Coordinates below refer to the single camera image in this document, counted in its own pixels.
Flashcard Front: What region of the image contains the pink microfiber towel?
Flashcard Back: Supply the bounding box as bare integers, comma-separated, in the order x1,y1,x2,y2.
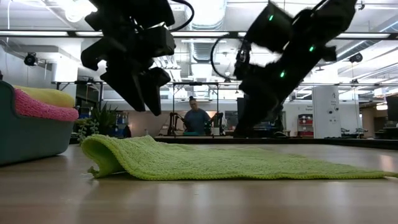
14,88,80,122

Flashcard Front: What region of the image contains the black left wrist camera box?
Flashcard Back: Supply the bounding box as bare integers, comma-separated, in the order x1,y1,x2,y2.
143,26,177,58

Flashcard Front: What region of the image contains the white machine with knobs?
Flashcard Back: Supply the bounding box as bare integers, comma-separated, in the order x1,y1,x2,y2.
312,85,341,139

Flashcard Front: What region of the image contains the person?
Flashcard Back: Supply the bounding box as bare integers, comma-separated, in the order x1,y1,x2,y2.
182,95,213,137

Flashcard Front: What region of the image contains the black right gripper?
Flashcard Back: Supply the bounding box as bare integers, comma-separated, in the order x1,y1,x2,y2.
233,60,301,138

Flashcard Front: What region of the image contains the black monitor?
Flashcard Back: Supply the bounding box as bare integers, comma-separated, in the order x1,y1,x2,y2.
385,95,398,123

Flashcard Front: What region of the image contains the lime green microfiber towel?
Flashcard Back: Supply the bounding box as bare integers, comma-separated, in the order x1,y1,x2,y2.
80,134,398,181

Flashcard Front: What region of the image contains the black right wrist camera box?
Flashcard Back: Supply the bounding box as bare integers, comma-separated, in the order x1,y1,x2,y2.
233,46,253,81

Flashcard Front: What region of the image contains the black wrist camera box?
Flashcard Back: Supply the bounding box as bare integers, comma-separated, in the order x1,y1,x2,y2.
143,26,177,58
233,46,253,81

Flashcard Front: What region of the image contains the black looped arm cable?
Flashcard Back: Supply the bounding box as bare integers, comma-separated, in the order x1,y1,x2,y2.
210,33,246,82

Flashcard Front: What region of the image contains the black horizontal crossbar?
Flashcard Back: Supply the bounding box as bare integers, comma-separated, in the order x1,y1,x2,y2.
0,30,398,40

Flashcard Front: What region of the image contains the black metal table frame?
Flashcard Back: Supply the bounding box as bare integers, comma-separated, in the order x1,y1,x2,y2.
155,136,398,151

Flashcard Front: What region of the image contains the silver ventilation duct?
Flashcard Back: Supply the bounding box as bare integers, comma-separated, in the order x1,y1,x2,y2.
183,0,228,31

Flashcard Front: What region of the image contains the shelf with red bins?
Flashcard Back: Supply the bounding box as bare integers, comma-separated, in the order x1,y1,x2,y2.
297,113,314,138

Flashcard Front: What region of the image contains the yellow microfiber towel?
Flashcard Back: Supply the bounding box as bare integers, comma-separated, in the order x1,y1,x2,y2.
14,85,76,109

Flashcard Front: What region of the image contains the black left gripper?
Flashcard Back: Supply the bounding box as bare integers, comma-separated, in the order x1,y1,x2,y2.
99,54,172,117

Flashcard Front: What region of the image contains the green artificial plant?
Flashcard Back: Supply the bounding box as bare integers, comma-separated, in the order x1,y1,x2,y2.
76,103,119,143

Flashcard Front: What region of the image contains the teal plastic bin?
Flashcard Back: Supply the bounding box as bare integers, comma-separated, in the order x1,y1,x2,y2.
0,80,75,166

